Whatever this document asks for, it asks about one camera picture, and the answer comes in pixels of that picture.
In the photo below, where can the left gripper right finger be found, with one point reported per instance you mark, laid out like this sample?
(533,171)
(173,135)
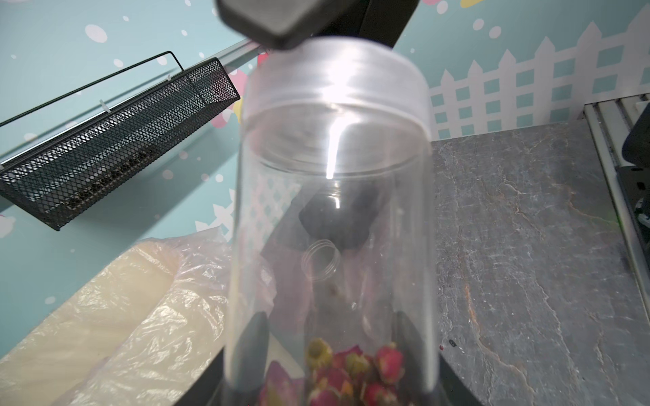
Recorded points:
(428,378)

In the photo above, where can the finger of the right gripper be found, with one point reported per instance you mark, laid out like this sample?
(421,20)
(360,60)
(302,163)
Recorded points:
(385,20)

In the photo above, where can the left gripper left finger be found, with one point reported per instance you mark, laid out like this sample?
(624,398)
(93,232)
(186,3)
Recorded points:
(236,375)

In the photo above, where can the clear plastic jar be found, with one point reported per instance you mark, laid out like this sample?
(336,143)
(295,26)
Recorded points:
(332,295)
(320,261)

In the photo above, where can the clear plastic bin liner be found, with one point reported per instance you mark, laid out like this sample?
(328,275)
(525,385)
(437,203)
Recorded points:
(206,309)

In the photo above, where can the cream trash bin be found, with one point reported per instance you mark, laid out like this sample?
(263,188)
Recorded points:
(76,339)

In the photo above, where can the black plastic case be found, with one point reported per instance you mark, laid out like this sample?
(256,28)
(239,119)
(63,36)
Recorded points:
(353,215)

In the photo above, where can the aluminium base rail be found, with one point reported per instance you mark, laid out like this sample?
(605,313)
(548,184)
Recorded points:
(610,123)

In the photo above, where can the black wire mesh basket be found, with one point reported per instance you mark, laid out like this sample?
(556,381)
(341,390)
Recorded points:
(64,176)

